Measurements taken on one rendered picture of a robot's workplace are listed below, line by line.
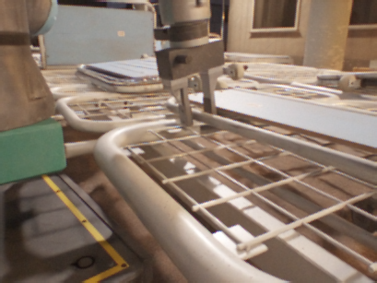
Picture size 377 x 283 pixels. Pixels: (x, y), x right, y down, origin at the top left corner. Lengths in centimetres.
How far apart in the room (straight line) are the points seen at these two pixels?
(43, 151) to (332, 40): 504
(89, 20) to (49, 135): 171
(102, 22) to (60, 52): 32
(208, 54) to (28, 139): 36
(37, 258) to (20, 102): 29
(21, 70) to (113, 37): 172
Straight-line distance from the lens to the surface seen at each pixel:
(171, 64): 54
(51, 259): 56
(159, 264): 102
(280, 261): 38
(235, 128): 54
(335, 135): 51
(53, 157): 38
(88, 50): 204
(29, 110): 38
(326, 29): 524
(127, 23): 212
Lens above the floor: 66
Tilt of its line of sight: 18 degrees down
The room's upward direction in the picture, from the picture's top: 1 degrees clockwise
